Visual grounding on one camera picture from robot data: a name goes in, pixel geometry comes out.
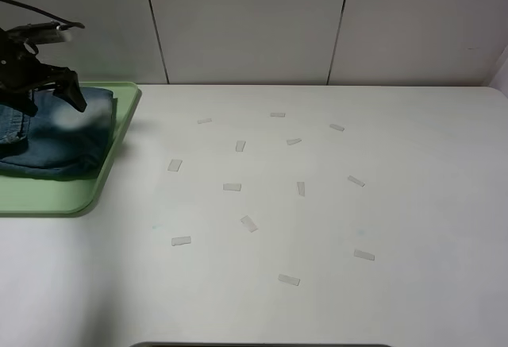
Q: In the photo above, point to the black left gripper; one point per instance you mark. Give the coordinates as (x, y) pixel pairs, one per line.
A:
(22, 72)

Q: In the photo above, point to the children's blue denim shorts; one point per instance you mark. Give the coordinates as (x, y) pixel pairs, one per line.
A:
(58, 142)

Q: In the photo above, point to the light green plastic tray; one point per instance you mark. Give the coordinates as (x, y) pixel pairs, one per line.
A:
(26, 197)

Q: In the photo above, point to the clear tape piece on table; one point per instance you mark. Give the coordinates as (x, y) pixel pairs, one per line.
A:
(356, 181)

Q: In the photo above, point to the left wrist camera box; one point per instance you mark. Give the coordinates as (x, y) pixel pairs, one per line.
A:
(44, 33)

